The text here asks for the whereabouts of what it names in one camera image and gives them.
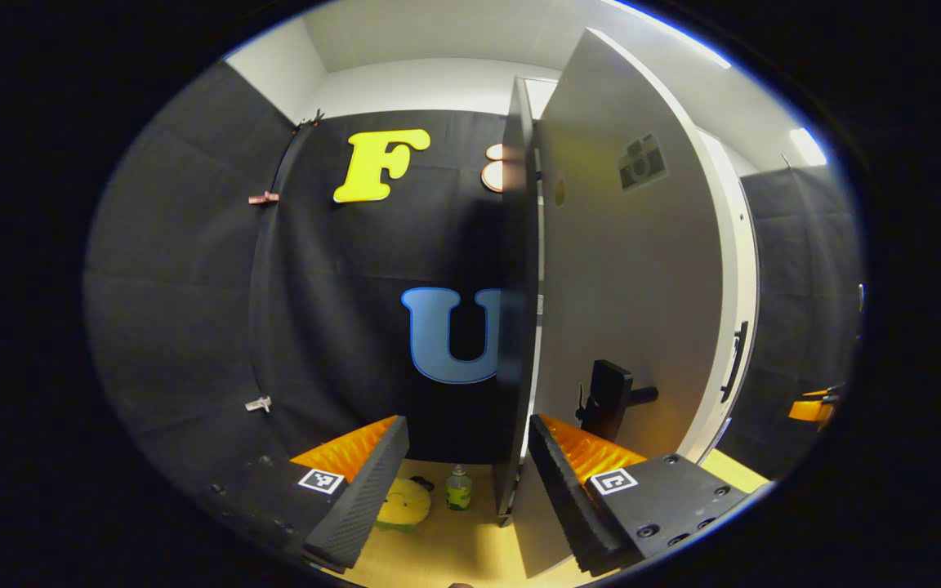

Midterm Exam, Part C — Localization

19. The white grey shoe cabinet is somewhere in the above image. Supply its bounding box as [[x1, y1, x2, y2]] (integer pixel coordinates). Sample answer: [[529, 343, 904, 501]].
[[493, 76, 543, 525]]

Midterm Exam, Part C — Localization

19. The white shoe cabinet door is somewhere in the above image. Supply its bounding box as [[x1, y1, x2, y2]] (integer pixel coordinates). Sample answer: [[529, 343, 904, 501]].
[[679, 127, 761, 466], [511, 27, 726, 581]]

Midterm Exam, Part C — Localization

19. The small green label bottle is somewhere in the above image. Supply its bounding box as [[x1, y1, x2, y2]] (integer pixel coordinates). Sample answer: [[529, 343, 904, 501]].
[[445, 464, 474, 512]]

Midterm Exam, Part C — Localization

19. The ceiling light panel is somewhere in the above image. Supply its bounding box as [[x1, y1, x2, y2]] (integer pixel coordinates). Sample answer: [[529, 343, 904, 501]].
[[789, 127, 829, 168]]

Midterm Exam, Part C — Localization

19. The yellow plush toy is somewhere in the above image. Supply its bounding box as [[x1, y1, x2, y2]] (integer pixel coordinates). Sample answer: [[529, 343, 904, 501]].
[[374, 476, 433, 533]]

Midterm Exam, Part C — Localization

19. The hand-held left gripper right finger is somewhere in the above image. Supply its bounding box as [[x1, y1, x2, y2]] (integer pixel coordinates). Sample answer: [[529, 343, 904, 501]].
[[526, 413, 751, 577]]

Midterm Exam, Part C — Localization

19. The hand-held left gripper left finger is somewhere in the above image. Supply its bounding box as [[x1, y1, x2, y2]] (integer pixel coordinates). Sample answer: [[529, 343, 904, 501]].
[[193, 415, 411, 574]]

